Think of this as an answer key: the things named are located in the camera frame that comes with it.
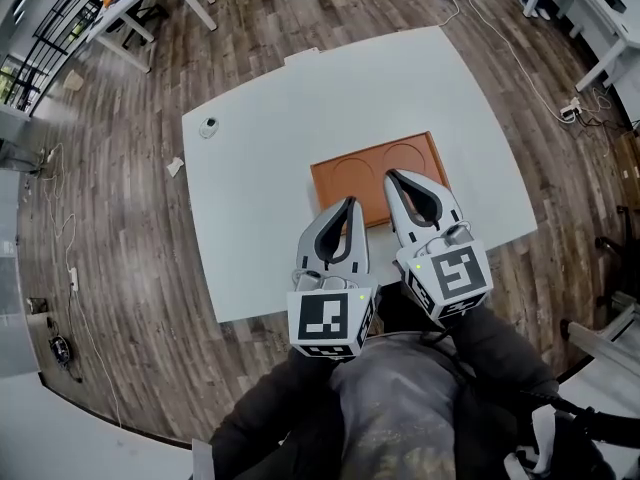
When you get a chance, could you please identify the white harness strap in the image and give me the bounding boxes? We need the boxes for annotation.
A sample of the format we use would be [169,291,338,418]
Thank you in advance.
[503,407,556,480]

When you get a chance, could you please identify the orange storage box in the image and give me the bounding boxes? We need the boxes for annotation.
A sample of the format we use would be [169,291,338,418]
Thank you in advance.
[309,130,451,229]

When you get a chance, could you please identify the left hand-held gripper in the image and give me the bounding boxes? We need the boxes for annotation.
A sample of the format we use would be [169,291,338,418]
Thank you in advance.
[285,196,379,364]

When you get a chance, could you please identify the black office chair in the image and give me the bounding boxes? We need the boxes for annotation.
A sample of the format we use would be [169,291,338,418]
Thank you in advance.
[594,202,640,309]
[107,2,169,49]

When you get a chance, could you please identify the cardboard box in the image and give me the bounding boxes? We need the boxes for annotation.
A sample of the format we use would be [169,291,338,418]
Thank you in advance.
[613,132,640,194]

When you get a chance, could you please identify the black harness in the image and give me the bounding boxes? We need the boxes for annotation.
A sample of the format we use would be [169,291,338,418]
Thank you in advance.
[419,327,640,480]

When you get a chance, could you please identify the long white cable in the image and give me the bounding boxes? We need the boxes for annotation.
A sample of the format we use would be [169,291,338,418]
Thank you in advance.
[447,0,566,117]
[69,287,125,429]

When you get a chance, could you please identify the person's torso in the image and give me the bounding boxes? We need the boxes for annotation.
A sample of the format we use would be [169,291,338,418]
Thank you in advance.
[327,332,464,480]

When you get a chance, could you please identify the white curved desk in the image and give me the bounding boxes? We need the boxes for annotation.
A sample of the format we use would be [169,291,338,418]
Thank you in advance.
[0,370,201,480]
[557,357,640,419]

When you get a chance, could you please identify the person's legs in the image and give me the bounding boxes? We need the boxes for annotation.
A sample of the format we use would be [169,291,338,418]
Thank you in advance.
[372,280,436,339]

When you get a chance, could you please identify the black round device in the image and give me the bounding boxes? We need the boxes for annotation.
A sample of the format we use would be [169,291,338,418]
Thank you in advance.
[48,335,74,367]

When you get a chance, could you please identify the white metal rack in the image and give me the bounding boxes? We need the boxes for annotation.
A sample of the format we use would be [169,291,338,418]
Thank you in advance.
[567,287,640,369]

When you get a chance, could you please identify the person's right forearm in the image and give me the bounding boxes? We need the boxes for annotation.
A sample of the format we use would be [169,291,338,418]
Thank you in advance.
[439,307,564,409]

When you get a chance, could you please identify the silver gripper camera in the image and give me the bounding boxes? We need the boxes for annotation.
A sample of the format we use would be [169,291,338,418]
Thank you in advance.
[443,221,474,247]
[294,269,321,292]

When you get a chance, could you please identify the person's left forearm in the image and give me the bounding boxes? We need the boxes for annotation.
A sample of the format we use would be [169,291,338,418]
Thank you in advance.
[207,350,351,480]

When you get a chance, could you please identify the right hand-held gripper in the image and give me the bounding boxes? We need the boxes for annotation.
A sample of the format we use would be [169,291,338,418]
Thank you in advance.
[382,168,496,327]

